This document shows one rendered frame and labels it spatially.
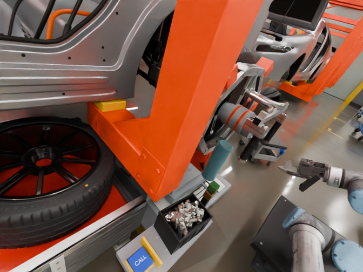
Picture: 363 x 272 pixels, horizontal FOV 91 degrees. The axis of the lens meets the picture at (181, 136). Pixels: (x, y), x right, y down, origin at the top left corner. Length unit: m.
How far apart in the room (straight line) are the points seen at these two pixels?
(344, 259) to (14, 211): 1.38
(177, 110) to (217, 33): 0.24
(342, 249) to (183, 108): 1.00
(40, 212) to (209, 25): 0.82
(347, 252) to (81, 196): 1.22
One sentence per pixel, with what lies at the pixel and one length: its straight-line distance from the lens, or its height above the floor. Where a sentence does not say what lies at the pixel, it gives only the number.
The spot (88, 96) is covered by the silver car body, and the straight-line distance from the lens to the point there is 0.97.
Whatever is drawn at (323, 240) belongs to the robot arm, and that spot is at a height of 0.58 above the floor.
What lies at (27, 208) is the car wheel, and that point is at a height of 0.50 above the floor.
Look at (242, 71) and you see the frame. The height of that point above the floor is 1.10.
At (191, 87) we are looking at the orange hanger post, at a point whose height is 1.07.
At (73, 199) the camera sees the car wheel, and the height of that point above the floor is 0.50.
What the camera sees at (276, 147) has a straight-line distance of 2.38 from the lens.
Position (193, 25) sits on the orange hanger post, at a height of 1.21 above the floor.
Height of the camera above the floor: 1.22
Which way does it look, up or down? 33 degrees down
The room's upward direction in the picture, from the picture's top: 21 degrees clockwise
